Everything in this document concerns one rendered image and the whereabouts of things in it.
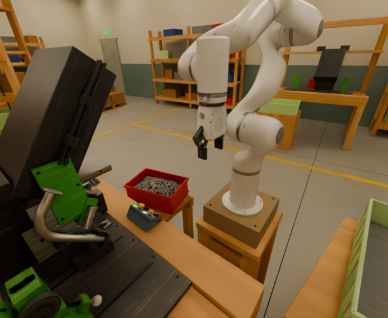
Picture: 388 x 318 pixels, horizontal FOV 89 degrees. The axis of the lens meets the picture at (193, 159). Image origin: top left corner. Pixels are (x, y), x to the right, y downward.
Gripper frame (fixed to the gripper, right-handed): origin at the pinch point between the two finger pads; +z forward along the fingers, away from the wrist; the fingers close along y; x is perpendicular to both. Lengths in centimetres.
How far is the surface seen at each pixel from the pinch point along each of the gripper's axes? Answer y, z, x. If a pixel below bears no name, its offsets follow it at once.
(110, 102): 289, 106, 588
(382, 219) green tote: 59, 43, -57
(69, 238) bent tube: -39, 26, 31
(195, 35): 433, -70, 346
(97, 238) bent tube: -32, 32, 29
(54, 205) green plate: -38, 16, 37
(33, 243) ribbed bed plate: -48, 25, 37
